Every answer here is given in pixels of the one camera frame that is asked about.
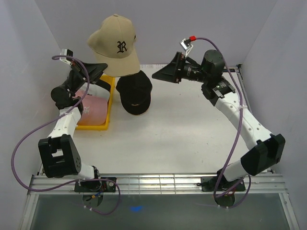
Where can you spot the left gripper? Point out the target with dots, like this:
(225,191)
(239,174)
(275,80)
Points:
(94,71)

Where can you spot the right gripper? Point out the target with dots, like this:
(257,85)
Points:
(170,73)

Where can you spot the beige cap black R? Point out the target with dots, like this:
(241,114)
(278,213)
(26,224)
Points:
(114,44)

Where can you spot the pink cap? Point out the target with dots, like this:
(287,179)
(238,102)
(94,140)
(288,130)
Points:
(94,110)

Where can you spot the black cap gold R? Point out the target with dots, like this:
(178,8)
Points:
(135,93)

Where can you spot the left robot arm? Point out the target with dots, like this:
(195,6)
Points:
(58,152)

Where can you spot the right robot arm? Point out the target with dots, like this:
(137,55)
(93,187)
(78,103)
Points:
(264,148)

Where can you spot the paper label strip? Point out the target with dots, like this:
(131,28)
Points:
(152,66)

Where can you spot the white cap black brim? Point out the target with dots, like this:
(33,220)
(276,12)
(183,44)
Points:
(100,89)

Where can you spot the yellow plastic bin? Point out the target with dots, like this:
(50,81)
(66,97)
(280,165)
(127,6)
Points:
(104,126)

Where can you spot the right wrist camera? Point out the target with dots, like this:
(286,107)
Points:
(187,45)

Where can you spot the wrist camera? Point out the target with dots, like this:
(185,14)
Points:
(64,54)
(187,45)

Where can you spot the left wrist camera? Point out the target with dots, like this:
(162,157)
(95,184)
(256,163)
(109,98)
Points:
(64,54)

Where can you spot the aluminium front rail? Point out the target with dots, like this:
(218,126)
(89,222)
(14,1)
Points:
(186,184)

